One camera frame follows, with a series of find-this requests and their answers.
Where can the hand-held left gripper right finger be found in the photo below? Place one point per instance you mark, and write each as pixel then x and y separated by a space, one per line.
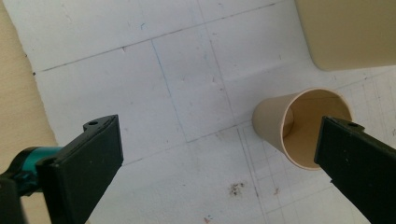
pixel 355 158

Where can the beige rounded tray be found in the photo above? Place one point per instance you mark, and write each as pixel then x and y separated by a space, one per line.
pixel 348 31

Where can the white paper sheet with grid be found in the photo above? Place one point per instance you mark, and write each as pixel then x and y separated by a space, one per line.
pixel 186 93

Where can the beige paper cup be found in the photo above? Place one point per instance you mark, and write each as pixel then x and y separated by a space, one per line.
pixel 274 124

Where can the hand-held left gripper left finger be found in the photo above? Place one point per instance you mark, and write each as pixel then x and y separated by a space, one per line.
pixel 81 165

